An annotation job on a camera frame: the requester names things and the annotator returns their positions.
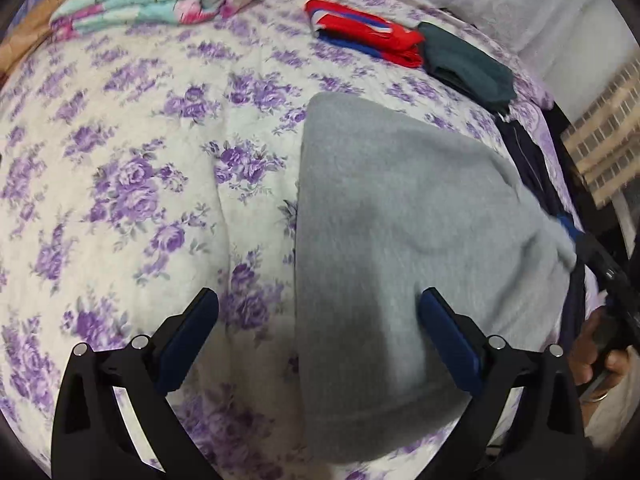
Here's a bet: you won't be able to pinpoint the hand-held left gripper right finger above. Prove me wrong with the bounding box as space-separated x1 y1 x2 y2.
419 287 587 480

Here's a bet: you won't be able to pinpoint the grey fleece pants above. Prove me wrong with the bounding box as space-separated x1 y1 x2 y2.
294 92 579 464

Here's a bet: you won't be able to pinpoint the purple floral bedsheet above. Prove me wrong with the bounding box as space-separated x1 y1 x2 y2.
0 0 601 480

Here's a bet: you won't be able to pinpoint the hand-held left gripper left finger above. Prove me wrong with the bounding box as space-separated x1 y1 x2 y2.
50 287 221 480

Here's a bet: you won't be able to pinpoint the folded dark green garment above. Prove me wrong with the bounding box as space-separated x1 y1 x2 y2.
417 21 517 114

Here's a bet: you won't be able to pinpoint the brown patterned pillow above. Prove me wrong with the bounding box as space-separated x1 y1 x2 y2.
0 0 96 78

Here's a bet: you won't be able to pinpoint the beige checkered curtain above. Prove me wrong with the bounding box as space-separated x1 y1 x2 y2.
561 54 640 207

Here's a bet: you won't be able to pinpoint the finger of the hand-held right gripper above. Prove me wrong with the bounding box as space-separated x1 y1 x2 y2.
558 214 621 286

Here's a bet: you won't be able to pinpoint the dark navy pants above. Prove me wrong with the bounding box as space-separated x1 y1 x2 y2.
495 110 587 356

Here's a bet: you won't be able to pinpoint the folded red striped garment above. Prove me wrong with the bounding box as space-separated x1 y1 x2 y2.
305 0 426 68

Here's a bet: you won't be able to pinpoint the person's right hand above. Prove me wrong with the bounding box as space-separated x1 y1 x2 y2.
570 305 632 406

